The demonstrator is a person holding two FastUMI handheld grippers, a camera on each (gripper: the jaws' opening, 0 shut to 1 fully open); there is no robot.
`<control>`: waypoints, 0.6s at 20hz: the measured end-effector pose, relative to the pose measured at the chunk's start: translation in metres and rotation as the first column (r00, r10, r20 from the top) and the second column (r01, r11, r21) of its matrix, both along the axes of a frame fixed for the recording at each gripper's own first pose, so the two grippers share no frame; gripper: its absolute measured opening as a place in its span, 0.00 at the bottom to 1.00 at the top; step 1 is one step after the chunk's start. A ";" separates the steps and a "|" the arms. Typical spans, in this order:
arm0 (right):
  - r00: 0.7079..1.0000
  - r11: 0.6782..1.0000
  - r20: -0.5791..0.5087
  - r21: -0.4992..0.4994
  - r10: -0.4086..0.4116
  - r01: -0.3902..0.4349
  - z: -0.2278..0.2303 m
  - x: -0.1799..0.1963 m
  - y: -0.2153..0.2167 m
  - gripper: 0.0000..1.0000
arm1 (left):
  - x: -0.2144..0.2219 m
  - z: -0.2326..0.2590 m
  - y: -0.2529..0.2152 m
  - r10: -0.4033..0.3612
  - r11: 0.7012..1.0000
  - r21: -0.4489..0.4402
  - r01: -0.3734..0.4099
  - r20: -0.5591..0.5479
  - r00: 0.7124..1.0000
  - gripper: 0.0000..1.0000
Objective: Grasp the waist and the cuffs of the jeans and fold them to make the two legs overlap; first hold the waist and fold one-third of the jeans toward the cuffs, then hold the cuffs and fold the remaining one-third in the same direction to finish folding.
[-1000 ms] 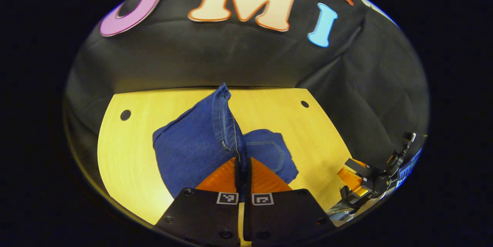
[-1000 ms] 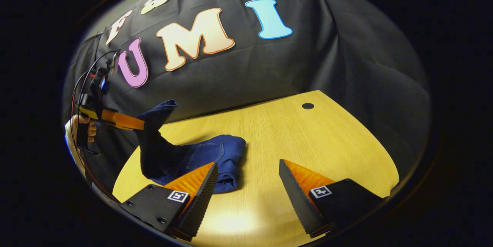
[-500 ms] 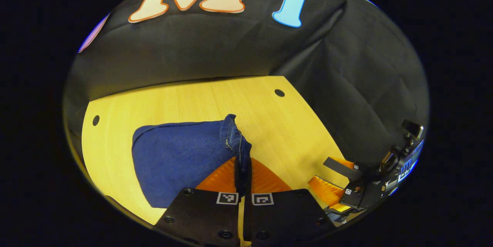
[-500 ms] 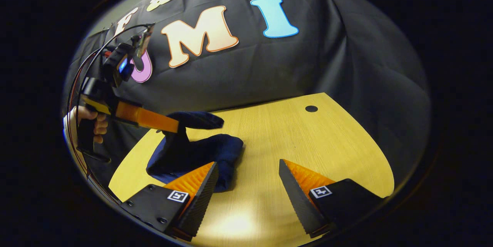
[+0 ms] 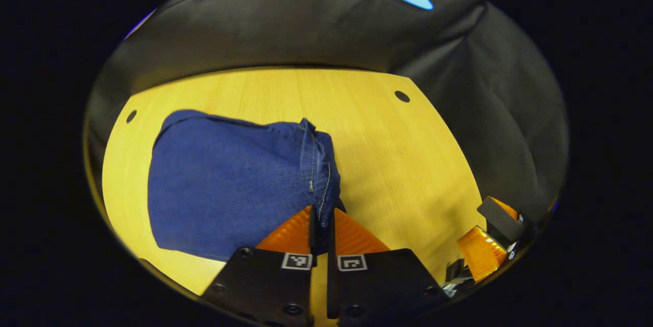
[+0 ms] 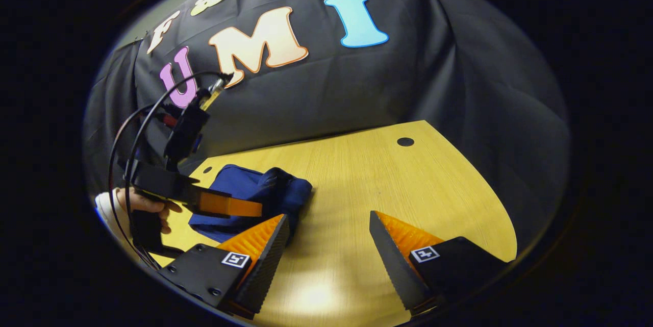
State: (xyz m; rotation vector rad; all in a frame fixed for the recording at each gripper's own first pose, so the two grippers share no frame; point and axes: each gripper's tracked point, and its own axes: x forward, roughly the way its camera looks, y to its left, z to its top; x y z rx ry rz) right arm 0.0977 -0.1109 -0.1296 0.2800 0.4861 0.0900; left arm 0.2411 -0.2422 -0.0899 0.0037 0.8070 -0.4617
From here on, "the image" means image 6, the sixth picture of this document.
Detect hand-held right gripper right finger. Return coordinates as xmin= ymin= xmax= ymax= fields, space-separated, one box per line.
xmin=369 ymin=210 xmax=511 ymax=316

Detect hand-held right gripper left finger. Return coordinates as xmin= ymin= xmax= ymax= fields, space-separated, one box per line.
xmin=159 ymin=214 xmax=290 ymax=320

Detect blue jeans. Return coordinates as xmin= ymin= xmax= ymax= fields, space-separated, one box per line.
xmin=188 ymin=164 xmax=313 ymax=244

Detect black backdrop cloth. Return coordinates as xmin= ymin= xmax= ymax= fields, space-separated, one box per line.
xmin=83 ymin=0 xmax=570 ymax=246

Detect black cable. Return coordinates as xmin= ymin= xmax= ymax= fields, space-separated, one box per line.
xmin=107 ymin=71 xmax=228 ymax=271

